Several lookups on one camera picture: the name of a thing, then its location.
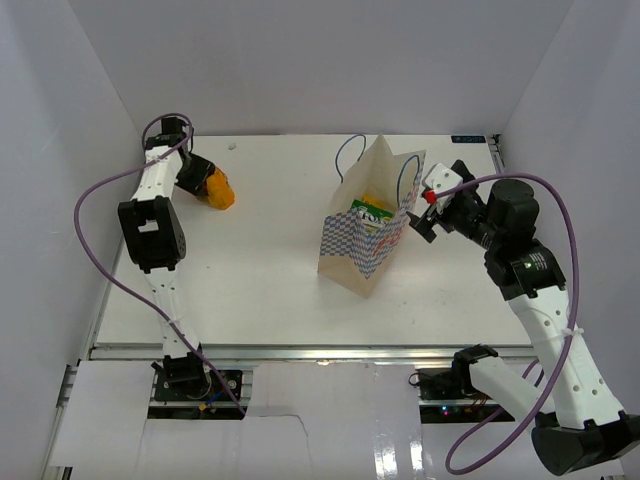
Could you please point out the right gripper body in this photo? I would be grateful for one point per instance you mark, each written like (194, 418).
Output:
(465, 216)

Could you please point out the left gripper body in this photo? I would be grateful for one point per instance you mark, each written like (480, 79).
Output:
(194, 173)

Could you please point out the orange chips bag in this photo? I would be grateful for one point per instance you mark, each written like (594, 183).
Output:
(216, 191)

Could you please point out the green Fox's candy bag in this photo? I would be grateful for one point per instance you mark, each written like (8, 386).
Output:
(372, 218)

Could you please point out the checkered paper bag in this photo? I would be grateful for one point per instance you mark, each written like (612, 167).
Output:
(349, 256)

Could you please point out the yellow snack packet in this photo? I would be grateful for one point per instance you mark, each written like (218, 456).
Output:
(373, 201)

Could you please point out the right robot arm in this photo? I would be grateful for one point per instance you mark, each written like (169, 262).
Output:
(574, 421)

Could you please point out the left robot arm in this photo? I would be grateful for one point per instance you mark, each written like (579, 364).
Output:
(156, 243)

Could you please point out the black table corner label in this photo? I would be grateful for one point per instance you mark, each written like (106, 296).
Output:
(468, 139)

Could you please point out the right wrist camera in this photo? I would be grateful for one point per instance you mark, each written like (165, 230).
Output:
(438, 180)

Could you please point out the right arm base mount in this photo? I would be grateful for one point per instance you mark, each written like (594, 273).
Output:
(442, 401)

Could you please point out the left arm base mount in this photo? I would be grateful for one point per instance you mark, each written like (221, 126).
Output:
(193, 401)

